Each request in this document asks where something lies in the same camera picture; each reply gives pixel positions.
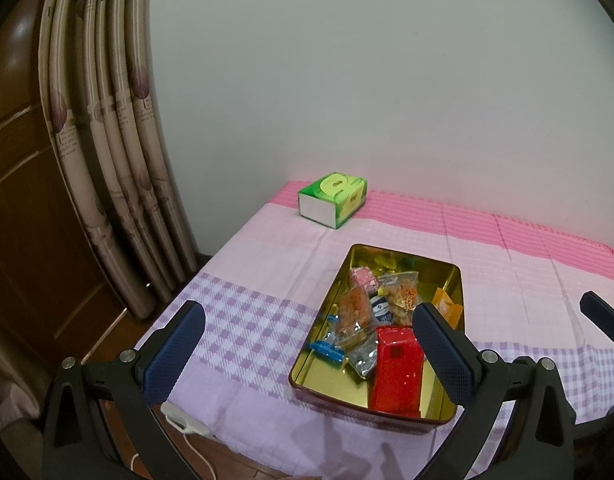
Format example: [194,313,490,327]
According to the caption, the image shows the cyan packet dark snack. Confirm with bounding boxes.
[309,332,348,367]

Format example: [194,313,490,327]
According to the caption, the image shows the clear packet orange fried snack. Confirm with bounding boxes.
[337,287,375,348]

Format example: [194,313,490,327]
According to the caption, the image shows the brown wooden door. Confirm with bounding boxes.
[0,0,138,376]

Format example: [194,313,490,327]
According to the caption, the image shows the pink purple checked tablecloth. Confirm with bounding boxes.
[137,180,614,480]

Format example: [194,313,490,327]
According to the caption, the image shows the red snack packet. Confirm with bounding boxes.
[371,326,425,418]

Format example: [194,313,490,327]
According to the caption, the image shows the yellow snack packet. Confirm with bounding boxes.
[432,287,462,331]

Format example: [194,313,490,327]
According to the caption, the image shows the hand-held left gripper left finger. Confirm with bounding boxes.
[42,301,206,480]

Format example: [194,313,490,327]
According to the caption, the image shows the pink cloth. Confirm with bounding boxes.
[0,375,42,431]

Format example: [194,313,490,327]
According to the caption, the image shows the clear packet brown cookies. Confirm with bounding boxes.
[379,271,420,328]

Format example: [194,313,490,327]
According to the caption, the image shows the white power strip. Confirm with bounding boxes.
[161,401,212,438]

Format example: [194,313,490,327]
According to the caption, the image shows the navy white cracker packet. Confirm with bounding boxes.
[369,294,395,326]

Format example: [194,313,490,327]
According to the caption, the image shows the beige patterned curtain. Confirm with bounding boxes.
[37,0,198,321]

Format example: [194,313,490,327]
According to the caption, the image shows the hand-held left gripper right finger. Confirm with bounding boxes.
[412,302,578,480]

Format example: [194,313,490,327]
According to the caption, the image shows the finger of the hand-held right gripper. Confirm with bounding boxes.
[559,377,614,423]
[579,290,614,356]

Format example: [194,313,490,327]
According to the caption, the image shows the white cable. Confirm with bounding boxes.
[131,432,198,480]

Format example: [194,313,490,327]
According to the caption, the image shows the dark red gold tin box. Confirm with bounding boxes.
[288,244,462,426]

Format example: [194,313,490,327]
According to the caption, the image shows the pink patterned candy packet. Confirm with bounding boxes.
[349,267,380,293]

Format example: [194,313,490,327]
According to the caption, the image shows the small dark silver packet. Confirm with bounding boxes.
[346,334,380,380]

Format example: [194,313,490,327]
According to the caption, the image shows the green tissue box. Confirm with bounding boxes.
[298,172,368,230]

